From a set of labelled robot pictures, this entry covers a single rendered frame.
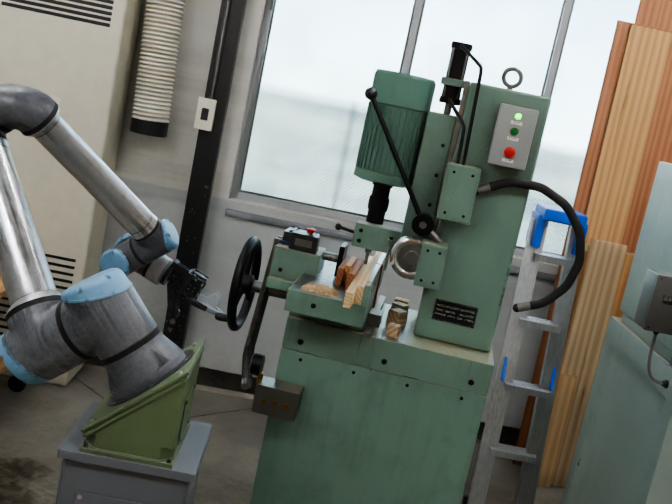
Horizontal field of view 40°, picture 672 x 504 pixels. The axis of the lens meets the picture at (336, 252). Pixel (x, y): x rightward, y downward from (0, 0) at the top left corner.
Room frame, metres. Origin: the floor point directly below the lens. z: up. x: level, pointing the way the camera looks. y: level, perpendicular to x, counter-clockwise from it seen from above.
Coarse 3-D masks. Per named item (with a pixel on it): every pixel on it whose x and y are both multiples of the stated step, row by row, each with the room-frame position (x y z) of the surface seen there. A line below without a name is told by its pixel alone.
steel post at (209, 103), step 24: (240, 0) 3.88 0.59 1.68; (240, 24) 3.88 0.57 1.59; (216, 48) 3.87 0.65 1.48; (216, 72) 3.85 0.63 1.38; (216, 96) 3.88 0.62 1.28; (216, 120) 3.88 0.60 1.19; (216, 144) 3.88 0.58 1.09; (192, 168) 3.87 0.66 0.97; (192, 192) 3.87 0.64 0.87; (192, 216) 3.88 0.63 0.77; (192, 240) 3.88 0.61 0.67; (192, 264) 3.88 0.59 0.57; (168, 336) 3.87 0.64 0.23
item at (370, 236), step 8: (360, 224) 2.64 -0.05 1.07; (368, 224) 2.64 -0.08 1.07; (376, 224) 2.68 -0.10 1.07; (360, 232) 2.64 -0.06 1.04; (368, 232) 2.64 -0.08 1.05; (376, 232) 2.63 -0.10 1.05; (384, 232) 2.63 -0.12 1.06; (392, 232) 2.63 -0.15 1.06; (400, 232) 2.63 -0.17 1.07; (352, 240) 2.64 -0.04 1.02; (360, 240) 2.63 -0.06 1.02; (368, 240) 2.63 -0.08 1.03; (376, 240) 2.63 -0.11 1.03; (384, 240) 2.63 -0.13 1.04; (368, 248) 2.63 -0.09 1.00; (376, 248) 2.63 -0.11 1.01; (384, 248) 2.63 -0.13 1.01
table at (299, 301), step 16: (320, 272) 2.66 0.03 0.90; (288, 288) 2.58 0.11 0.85; (336, 288) 2.49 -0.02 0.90; (288, 304) 2.37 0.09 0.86; (304, 304) 2.37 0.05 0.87; (320, 304) 2.36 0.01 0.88; (336, 304) 2.36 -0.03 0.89; (352, 304) 2.36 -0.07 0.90; (368, 304) 2.45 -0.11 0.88; (336, 320) 2.36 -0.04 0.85; (352, 320) 2.36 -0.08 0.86
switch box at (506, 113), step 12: (504, 108) 2.47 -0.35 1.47; (516, 108) 2.47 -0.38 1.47; (504, 120) 2.47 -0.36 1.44; (516, 120) 2.47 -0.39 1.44; (528, 120) 2.46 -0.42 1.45; (504, 132) 2.47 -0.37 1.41; (528, 132) 2.46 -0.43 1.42; (492, 144) 2.47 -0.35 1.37; (504, 144) 2.47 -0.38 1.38; (516, 144) 2.47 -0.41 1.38; (528, 144) 2.46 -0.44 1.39; (492, 156) 2.47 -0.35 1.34; (504, 156) 2.47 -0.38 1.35; (516, 156) 2.47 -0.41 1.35; (516, 168) 2.47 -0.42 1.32
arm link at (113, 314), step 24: (72, 288) 2.03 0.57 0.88; (96, 288) 1.99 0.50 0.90; (120, 288) 2.02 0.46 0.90; (72, 312) 2.00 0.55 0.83; (96, 312) 1.98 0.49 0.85; (120, 312) 2.00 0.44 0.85; (144, 312) 2.05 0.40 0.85; (72, 336) 1.99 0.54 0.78; (96, 336) 1.99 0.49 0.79; (120, 336) 1.99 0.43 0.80; (144, 336) 2.01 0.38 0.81
